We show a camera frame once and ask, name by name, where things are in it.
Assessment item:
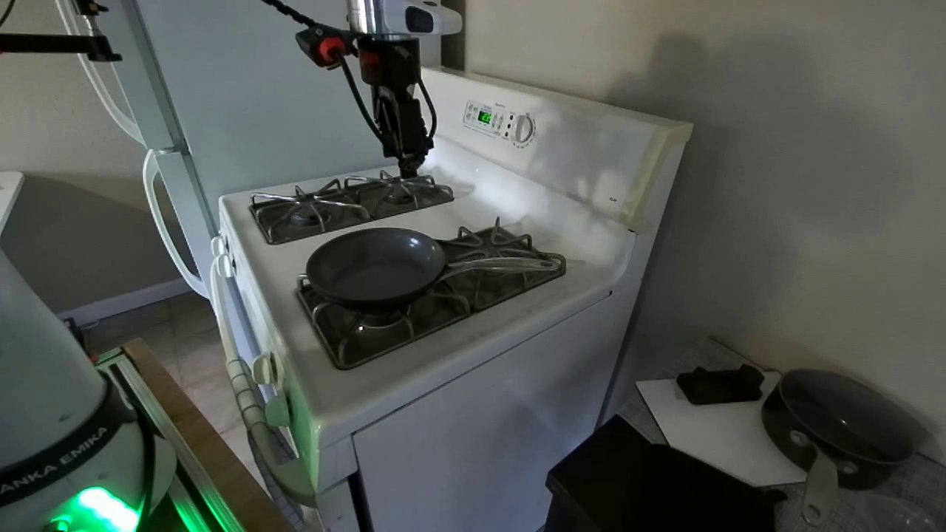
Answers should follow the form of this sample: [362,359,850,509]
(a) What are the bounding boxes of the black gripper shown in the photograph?
[353,32,436,183]

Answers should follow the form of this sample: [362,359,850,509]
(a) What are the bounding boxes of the dark grey frying pan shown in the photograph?
[303,224,560,310]

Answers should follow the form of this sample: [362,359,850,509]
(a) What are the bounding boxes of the stove control panel green display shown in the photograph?
[461,96,537,149]

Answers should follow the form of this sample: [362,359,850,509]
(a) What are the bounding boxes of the white round timer knob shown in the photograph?
[511,110,537,149]

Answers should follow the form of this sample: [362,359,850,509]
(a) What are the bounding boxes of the grey blue fridge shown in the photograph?
[98,0,446,298]

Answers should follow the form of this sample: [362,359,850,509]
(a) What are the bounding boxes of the white gas stove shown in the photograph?
[210,65,693,532]

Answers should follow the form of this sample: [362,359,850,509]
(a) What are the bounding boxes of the white stove knob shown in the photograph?
[248,350,284,393]

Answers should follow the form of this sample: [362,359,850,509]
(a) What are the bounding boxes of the black clamp bar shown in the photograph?
[0,0,124,65]

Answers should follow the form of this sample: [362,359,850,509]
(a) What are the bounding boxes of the wood edged robot stand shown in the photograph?
[92,338,299,532]

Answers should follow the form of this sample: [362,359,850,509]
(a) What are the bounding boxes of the small black block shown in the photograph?
[673,363,767,408]

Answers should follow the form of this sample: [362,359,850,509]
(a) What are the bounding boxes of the white flat board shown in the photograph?
[631,371,811,492]

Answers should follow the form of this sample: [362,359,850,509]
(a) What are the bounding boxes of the red cable plug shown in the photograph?
[310,28,352,71]

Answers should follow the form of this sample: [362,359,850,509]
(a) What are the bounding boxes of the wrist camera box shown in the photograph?
[398,0,466,38]

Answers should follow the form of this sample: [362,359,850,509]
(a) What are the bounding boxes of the white curved fridge handle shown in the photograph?
[52,0,151,149]
[137,146,214,303]

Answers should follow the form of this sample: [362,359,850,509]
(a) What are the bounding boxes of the white oven door handle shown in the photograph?
[207,233,318,509]

